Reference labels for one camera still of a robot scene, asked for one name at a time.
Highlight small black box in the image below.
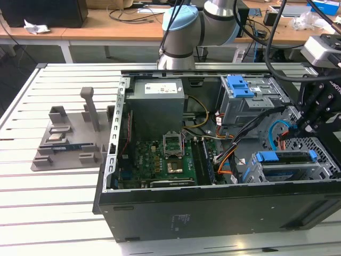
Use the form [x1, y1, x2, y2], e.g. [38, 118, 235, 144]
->
[263, 10, 282, 27]

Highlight clear plastic bags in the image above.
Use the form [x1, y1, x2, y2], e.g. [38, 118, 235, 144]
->
[291, 11, 322, 31]

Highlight blue data wire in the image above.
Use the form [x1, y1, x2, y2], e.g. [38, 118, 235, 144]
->
[268, 119, 302, 152]

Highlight RAM stick in board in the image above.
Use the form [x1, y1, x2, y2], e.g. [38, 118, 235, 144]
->
[201, 139, 216, 185]

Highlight black RAM slot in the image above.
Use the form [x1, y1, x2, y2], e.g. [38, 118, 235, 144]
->
[191, 139, 205, 185]

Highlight black cable bundle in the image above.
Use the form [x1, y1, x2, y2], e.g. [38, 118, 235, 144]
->
[213, 105, 290, 164]

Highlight thin black cable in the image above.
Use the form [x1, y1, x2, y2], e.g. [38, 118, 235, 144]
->
[159, 0, 186, 54]

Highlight grey flat tray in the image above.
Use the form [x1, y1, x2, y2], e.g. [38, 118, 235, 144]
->
[280, 4, 312, 18]

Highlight CPU socket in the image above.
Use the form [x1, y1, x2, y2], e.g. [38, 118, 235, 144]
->
[166, 159, 185, 175]

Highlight grey optical drive cage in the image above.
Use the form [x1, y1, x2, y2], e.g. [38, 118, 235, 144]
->
[216, 75, 291, 126]

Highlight wooden desk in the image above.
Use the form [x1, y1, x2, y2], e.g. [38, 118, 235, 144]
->
[238, 0, 341, 61]
[0, 7, 256, 64]

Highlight blue drive latch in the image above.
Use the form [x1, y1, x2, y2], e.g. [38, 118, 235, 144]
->
[226, 75, 254, 99]

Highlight blue RAM stick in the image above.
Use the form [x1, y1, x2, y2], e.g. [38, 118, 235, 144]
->
[51, 144, 83, 152]

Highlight black computer tower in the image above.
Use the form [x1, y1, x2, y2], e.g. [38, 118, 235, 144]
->
[236, 6, 250, 38]

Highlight metal socket cover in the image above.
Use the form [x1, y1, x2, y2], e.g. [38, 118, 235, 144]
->
[163, 132, 185, 158]

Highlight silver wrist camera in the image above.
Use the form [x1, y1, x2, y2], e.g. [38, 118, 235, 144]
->
[300, 36, 341, 68]

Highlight green motherboard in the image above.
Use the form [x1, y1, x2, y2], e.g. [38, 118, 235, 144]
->
[117, 138, 215, 189]

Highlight orange power wire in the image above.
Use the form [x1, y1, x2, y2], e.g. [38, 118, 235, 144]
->
[276, 129, 290, 152]

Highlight black PC case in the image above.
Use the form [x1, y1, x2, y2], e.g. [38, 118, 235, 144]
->
[92, 61, 341, 243]

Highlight grey parts rack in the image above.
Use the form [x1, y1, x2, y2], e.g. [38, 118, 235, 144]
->
[30, 87, 116, 173]

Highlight crumpled white paper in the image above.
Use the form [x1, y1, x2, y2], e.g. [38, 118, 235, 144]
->
[23, 19, 52, 35]

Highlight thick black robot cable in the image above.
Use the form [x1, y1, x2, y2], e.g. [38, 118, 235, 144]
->
[264, 0, 319, 83]

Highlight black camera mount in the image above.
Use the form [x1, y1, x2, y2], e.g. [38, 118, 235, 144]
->
[319, 33, 341, 68]

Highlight hard disk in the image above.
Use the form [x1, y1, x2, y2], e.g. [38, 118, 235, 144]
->
[251, 150, 319, 183]

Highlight yellow and black wires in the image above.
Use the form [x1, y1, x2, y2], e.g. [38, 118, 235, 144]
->
[183, 95, 210, 129]

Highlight grey power supply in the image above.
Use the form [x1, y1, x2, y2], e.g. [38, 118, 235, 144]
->
[125, 78, 186, 135]

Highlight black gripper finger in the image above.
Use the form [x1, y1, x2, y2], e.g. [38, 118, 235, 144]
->
[296, 79, 325, 128]
[304, 92, 336, 134]

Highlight blue cardboard box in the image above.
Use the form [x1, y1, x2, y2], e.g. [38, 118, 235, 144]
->
[306, 0, 341, 17]

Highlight large black box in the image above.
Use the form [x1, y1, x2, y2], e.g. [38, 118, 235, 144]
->
[0, 0, 89, 29]

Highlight grey disk bay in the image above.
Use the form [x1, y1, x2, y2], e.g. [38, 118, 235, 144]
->
[240, 149, 334, 184]

